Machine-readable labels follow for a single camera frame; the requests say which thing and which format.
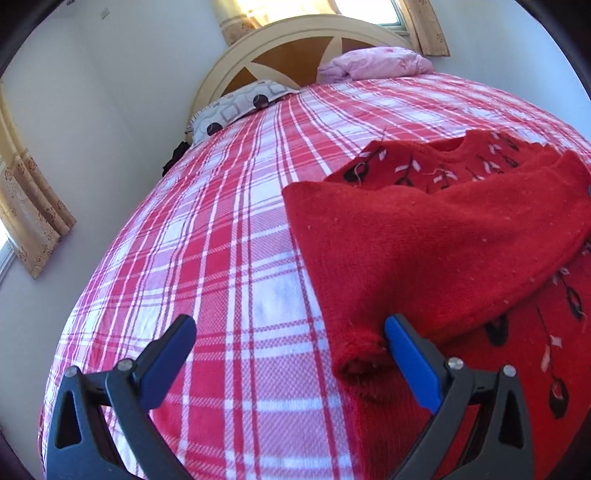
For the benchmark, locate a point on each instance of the window with grey frame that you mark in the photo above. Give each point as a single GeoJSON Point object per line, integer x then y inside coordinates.
{"type": "Point", "coordinates": [4, 254]}
{"type": "Point", "coordinates": [369, 11]}

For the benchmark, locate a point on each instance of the cream wooden headboard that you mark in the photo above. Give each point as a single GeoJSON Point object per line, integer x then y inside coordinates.
{"type": "Point", "coordinates": [277, 34]}

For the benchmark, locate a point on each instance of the grey patterned pillow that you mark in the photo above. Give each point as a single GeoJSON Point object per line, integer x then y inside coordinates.
{"type": "Point", "coordinates": [231, 110]}

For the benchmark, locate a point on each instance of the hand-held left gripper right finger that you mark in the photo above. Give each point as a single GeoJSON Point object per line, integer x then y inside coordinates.
{"type": "Point", "coordinates": [408, 355]}

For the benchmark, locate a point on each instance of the pink floral pillow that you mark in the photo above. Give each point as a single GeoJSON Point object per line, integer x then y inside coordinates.
{"type": "Point", "coordinates": [374, 62]}

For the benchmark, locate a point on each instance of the red plaid bedsheet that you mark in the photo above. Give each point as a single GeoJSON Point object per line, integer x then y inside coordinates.
{"type": "Point", "coordinates": [207, 230]}

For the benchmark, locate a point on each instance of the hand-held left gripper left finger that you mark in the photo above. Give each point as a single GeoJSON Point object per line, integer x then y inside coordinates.
{"type": "Point", "coordinates": [173, 344]}

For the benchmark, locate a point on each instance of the beige floral curtain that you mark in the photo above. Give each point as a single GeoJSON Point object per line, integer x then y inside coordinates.
{"type": "Point", "coordinates": [427, 27]}
{"type": "Point", "coordinates": [258, 14]}
{"type": "Point", "coordinates": [32, 207]}

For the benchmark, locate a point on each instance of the dark cloth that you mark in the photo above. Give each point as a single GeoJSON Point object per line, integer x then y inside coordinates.
{"type": "Point", "coordinates": [174, 157]}

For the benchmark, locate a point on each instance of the red knitted sweater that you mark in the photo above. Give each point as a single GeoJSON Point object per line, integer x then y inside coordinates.
{"type": "Point", "coordinates": [415, 244]}

